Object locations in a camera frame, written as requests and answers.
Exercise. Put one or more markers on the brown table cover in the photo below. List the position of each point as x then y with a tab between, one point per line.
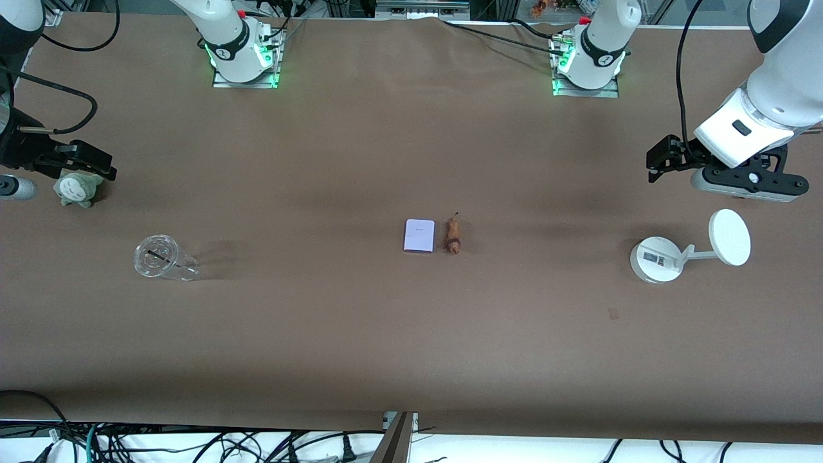
411	161

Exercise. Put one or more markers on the small brown lion statue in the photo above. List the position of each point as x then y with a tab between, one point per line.
454	235

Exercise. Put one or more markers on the small orange toy figure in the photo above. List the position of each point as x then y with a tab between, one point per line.
539	8

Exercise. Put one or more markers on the green white plush toy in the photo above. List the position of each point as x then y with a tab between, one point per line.
76	190

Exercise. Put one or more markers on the black power plug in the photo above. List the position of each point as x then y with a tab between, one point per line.
348	450

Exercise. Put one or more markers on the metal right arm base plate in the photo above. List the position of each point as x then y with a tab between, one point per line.
273	64

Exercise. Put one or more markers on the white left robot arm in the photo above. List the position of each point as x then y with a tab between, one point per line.
784	90

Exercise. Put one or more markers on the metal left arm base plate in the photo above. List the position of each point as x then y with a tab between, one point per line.
614	87

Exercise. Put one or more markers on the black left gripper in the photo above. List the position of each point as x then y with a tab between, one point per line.
680	156

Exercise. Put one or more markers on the clear plastic cup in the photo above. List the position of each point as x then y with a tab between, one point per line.
157	257

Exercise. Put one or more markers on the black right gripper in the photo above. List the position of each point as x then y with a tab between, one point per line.
26	153

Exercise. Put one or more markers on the lilac Huawei phone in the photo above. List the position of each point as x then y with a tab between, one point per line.
419	235

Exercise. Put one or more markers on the white round phone stand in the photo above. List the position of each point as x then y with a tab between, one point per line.
656	260

